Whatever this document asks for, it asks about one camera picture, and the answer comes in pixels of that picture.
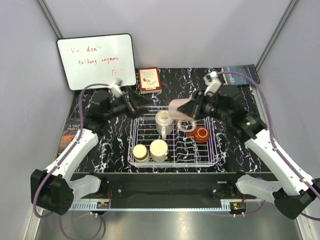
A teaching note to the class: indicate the floral iridescent white mug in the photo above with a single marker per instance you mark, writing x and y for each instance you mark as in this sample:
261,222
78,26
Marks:
164,124

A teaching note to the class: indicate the cream ribbed mug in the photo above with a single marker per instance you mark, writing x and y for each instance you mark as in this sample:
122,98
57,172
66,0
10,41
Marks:
159,150

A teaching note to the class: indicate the Tale of Two Cities book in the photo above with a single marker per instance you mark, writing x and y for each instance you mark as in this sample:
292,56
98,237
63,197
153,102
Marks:
71,128

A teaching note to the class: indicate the orange ceramic mug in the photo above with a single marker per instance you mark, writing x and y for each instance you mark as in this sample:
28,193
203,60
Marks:
200,135

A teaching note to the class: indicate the brown and cream cup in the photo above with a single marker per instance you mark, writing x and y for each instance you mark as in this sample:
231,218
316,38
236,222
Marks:
141,153

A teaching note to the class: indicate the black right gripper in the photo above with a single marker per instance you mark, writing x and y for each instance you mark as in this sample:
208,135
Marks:
191,108

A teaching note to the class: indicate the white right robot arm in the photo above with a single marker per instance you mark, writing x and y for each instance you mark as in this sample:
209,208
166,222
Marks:
294,190

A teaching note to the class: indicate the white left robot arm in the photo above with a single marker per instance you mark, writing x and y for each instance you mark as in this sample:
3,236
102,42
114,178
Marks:
53,189

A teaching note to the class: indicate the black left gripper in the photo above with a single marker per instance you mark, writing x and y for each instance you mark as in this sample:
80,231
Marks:
136,101

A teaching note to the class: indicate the red and white book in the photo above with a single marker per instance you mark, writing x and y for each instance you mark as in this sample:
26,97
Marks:
149,80

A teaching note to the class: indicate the white dry-erase board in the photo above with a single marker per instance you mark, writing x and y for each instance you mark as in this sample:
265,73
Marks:
97,60

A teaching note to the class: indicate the dark blue book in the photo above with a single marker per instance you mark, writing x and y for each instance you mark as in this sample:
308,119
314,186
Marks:
236,78

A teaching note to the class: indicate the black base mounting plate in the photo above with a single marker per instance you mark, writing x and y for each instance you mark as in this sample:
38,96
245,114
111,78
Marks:
170,190

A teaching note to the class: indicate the white wire dish rack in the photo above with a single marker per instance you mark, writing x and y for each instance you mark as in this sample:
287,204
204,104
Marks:
183,150

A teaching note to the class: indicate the pink iridescent mug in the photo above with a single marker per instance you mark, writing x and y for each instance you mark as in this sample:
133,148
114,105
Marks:
180,110

